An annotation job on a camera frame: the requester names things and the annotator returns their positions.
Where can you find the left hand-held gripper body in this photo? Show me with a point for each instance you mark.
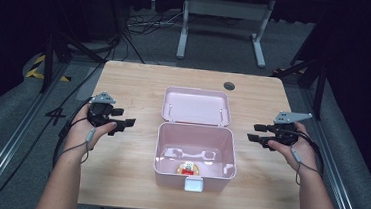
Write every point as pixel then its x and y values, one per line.
pixel 100 111

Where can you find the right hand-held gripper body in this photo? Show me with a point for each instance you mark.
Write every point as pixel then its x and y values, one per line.
pixel 285 129

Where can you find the pink lidded storage box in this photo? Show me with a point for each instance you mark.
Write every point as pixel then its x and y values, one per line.
pixel 197 139

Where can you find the small round yellow red toy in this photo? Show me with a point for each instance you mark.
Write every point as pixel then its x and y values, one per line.
pixel 188 169

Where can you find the person's right hand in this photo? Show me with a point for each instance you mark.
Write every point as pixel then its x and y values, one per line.
pixel 298 152

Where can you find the person's left hand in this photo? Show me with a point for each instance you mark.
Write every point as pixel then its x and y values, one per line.
pixel 82 131

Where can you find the black tripod stand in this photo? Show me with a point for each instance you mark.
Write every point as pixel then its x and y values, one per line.
pixel 57 51
pixel 311 77

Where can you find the yellow black floor tape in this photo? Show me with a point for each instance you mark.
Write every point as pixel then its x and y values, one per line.
pixel 40 69

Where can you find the aluminium floor rail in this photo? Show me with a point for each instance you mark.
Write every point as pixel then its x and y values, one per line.
pixel 6 144
pixel 336 163

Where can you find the white metal table frame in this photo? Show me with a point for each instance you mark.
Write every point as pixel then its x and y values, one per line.
pixel 225 24

